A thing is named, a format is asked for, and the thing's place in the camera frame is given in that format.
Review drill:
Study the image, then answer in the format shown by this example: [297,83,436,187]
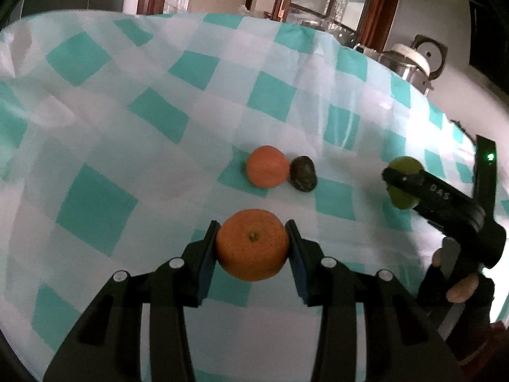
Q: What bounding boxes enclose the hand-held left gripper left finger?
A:
[43,220,221,382]

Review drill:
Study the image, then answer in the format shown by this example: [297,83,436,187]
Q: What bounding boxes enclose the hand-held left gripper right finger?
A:
[284,219,466,382]

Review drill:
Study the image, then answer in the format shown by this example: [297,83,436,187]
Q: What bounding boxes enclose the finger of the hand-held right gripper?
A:
[382,167,484,228]

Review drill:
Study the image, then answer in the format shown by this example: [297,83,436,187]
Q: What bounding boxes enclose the small green lime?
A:
[387,156,425,210]

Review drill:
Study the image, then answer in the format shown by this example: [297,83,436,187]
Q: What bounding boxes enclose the orange mandarin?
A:
[246,145,291,189]
[215,209,290,282]

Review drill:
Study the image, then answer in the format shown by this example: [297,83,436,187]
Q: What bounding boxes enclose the person's right hand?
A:
[415,247,498,327]

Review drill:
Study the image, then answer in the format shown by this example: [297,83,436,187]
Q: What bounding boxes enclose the small dark mottled avocado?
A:
[289,156,318,192]

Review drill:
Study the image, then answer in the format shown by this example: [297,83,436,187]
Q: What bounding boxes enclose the teal white checkered tablecloth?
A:
[0,10,509,382]

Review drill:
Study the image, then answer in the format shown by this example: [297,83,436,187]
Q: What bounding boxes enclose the steel rice cooker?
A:
[378,34,449,96]

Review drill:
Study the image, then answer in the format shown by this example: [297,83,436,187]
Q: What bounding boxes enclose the glass window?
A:
[288,0,376,48]

